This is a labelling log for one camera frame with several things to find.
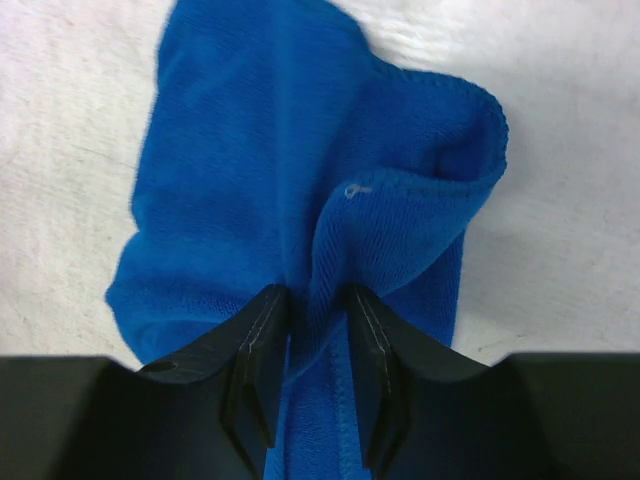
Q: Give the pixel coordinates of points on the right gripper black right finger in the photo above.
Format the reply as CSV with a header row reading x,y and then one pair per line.
x,y
424,411

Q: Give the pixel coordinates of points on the blue towel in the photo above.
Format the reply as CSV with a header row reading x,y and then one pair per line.
x,y
282,150

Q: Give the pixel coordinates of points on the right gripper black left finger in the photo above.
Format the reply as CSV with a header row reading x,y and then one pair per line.
x,y
230,382

